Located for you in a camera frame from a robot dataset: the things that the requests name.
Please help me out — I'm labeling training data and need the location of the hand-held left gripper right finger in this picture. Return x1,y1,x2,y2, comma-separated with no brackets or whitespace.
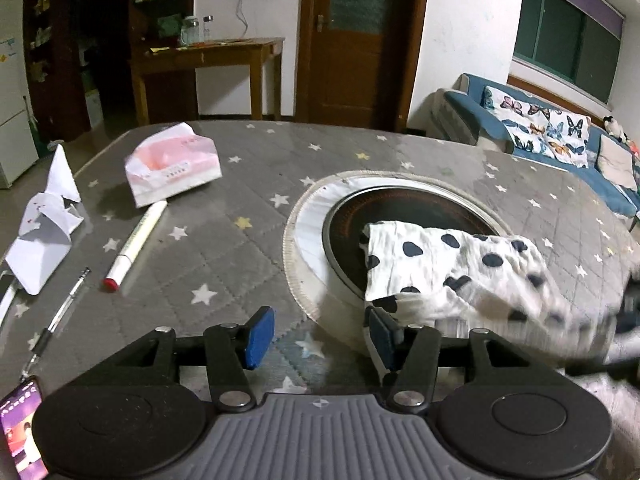
365,306,576,415

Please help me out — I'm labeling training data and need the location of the folded white paper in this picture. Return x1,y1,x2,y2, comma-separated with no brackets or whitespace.
45,144,82,204

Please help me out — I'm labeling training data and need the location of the brown wooden door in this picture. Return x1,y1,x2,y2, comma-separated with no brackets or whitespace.
295,0,432,128

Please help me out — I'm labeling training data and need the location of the beige cushion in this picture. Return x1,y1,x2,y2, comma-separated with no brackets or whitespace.
596,135,638,192

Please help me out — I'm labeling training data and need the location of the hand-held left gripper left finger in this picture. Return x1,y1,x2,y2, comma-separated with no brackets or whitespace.
75,306,277,411

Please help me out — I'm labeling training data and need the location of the grey star-printed table cover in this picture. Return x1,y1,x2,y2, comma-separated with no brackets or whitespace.
0,120,640,480

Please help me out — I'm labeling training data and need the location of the wooden desk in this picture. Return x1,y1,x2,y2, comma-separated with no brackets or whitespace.
129,37,286,126

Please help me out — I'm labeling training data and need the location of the black and white plush toy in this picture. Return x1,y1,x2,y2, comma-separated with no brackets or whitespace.
602,116,632,145

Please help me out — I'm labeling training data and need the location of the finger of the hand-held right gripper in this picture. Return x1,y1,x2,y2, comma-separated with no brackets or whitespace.
614,280,640,336
565,347,640,378

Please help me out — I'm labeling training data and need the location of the grey striped sofa throw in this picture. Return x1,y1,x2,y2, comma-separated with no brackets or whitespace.
432,88,482,147

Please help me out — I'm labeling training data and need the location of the pink tissue pack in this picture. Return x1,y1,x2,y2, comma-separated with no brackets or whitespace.
123,122,223,208

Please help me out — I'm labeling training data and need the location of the dark wooden shelf cabinet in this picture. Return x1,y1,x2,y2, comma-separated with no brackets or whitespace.
22,0,197,143

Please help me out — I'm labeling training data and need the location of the black ballpoint pen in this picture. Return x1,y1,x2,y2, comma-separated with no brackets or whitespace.
20,267,92,381

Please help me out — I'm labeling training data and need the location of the crumpled white paper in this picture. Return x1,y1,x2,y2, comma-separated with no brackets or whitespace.
5,191,84,296

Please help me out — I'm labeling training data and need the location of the dark window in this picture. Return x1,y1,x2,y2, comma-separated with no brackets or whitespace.
512,0,625,106

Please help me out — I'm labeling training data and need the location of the round built-in electric stove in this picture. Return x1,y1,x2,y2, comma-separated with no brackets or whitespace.
283,170,531,356

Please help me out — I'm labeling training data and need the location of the white black-spotted cloth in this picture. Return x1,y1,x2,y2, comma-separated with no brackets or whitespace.
361,220,626,376

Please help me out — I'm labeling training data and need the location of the white marker with red cap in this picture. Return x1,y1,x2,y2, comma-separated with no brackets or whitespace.
102,200,168,292

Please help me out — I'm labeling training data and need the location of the blue sofa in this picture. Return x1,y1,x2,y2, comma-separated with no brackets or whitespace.
432,72,640,221

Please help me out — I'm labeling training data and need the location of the butterfly-printed pillow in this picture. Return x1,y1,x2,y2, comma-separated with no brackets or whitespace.
481,85,592,169

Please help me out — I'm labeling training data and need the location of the smartphone with lit screen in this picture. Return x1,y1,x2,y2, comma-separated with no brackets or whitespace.
0,375,51,480

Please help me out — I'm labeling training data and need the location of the white refrigerator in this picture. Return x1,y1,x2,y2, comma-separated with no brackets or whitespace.
0,35,40,190

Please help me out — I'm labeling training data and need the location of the large glass jar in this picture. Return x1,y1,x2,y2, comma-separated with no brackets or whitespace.
181,16,202,47

